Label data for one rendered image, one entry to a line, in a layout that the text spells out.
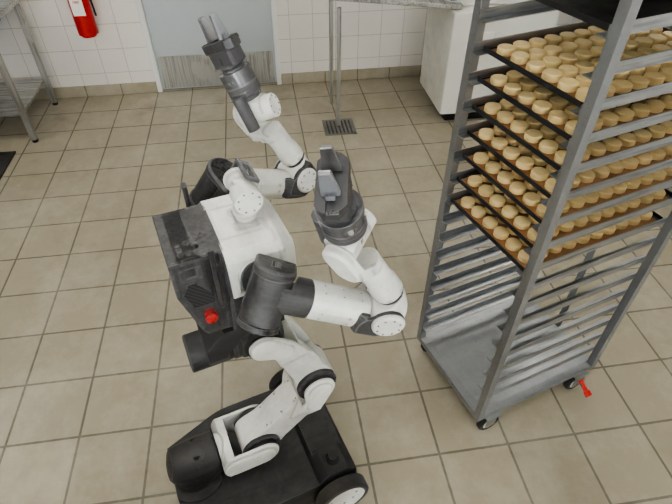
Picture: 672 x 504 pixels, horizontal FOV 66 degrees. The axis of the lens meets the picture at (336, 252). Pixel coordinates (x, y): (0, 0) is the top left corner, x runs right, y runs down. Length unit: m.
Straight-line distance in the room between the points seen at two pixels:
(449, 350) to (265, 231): 1.42
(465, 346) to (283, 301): 1.49
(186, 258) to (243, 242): 0.13
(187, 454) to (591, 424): 1.69
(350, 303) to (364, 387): 1.33
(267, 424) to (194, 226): 0.91
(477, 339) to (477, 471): 0.58
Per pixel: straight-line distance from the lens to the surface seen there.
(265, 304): 1.10
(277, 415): 1.92
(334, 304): 1.14
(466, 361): 2.43
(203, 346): 1.51
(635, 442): 2.65
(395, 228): 3.24
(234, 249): 1.19
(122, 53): 4.97
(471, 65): 1.67
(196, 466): 1.98
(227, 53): 1.40
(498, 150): 1.71
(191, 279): 1.22
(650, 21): 1.40
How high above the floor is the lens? 2.08
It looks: 43 degrees down
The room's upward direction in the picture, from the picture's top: straight up
